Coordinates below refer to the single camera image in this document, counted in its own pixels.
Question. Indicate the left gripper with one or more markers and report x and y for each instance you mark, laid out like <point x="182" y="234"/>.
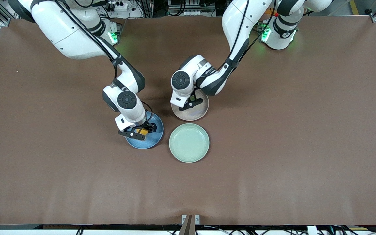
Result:
<point x="194" y="94"/>

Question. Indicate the metal equipment rack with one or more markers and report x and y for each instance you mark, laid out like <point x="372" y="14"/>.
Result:
<point x="191" y="8"/>

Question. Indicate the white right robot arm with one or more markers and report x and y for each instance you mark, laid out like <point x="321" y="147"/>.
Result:
<point x="70" y="36"/>

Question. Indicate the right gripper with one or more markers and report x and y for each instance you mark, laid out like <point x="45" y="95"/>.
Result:
<point x="148" y="126"/>

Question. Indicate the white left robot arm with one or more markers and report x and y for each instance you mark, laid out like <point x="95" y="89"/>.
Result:
<point x="237" y="19"/>

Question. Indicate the blue round plate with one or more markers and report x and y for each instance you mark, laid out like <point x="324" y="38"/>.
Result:
<point x="152" y="138"/>

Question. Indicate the yellow lemon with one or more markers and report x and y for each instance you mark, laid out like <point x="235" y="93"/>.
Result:
<point x="143" y="132"/>

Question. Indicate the small metal edge bracket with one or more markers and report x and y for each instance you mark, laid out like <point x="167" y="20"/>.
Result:
<point x="197" y="219"/>

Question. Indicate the pale green round plate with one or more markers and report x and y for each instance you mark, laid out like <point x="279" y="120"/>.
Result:
<point x="189" y="142"/>

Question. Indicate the beige round plate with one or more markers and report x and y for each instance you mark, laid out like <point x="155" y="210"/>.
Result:
<point x="195" y="114"/>

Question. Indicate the white power strip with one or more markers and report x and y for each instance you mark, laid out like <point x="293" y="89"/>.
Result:
<point x="122" y="6"/>

